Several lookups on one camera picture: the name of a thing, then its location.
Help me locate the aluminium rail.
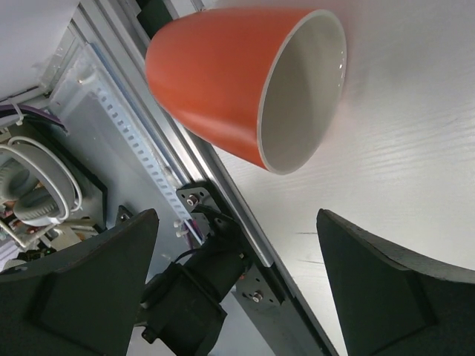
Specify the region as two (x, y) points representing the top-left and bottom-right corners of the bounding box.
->
(73, 1), (284, 268)

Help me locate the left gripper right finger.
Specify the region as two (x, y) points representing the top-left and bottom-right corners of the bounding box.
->
(316, 209), (474, 355)

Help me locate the orange mug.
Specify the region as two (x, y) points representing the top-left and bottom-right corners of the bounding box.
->
(145, 7), (347, 175)

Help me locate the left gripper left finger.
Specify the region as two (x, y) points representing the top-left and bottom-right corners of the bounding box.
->
(1, 209), (159, 355)

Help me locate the left white cable duct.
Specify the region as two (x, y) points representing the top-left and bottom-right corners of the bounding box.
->
(50, 44), (191, 221)

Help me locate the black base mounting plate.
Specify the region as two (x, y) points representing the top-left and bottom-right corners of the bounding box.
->
(177, 181), (338, 355)

